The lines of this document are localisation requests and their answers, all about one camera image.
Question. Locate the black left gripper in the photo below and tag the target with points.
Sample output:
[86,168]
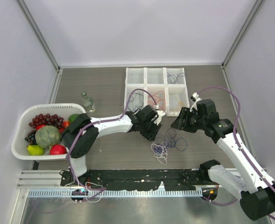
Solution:
[151,135]

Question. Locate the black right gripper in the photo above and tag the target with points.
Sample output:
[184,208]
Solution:
[185,113]

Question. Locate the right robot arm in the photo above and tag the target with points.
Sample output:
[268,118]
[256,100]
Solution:
[254,188]

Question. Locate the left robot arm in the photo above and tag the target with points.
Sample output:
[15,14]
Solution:
[81,134]

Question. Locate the white six-compartment organizer tray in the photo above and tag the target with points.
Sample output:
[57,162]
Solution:
[166,87]

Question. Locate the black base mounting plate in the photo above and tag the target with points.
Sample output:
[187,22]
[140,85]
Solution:
[144,179]

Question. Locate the clear plastic bottle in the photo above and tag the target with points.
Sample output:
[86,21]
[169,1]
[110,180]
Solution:
[88,102]

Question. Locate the green lime fruit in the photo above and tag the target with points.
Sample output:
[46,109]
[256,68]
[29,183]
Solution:
[72,117]

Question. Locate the peach nectarine fruits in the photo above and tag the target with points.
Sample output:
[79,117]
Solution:
[66,124]

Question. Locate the red apple fruit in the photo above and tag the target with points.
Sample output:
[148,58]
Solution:
[58,150]

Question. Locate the green melon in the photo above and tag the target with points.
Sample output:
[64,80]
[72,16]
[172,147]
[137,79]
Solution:
[47,136]

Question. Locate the red grape bunch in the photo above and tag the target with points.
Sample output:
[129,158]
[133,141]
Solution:
[47,120]

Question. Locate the dark grape bunch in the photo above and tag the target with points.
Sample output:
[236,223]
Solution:
[31,138]

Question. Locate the yellow pear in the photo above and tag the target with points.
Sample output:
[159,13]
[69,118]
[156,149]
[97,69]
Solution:
[35,150]

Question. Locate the white plastic fruit basket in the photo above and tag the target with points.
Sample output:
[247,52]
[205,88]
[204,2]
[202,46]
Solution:
[19,145]

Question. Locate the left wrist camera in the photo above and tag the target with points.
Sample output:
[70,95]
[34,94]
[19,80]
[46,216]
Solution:
[159,116]

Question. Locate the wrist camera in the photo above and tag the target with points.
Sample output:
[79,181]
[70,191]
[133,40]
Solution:
[159,116]
[195,98]

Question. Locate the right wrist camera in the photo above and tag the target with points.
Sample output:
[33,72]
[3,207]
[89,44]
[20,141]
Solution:
[195,98]

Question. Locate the white slotted cable duct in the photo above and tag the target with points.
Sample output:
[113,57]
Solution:
[79,193]

